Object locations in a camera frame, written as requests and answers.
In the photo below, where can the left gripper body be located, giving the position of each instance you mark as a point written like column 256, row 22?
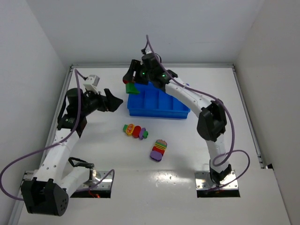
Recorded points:
column 104, row 102

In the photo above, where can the green curved lego brick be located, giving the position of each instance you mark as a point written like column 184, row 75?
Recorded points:
column 131, row 89

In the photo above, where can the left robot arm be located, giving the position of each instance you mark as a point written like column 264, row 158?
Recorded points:
column 49, row 191

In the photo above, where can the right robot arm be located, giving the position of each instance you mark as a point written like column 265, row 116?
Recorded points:
column 210, row 113

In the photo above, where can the blue divided plastic bin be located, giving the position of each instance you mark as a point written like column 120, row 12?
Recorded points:
column 152, row 102

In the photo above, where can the green lego end brick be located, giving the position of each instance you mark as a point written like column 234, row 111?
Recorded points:
column 125, row 128

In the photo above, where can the yellow printed lego brick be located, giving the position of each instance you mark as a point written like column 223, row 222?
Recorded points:
column 129, row 129

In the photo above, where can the red round lego brick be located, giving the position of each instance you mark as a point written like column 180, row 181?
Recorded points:
column 136, row 131

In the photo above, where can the green lego brick with studs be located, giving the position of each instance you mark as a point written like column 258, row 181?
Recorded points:
column 145, row 134

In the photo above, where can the red lego brick in stack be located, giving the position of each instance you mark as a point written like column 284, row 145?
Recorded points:
column 159, row 150

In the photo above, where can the burger printed lego brick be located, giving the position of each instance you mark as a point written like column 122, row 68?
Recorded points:
column 161, row 144

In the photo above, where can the purple rounded lego brick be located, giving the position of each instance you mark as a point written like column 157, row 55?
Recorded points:
column 156, row 156

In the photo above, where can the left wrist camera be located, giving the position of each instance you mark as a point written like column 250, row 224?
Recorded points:
column 91, row 83

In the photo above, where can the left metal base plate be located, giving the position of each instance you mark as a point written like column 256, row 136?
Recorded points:
column 99, row 181

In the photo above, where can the metal base plate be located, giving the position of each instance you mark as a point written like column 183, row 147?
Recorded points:
column 203, row 181
column 99, row 181

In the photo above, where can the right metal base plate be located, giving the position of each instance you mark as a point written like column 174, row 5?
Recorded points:
column 203, row 181

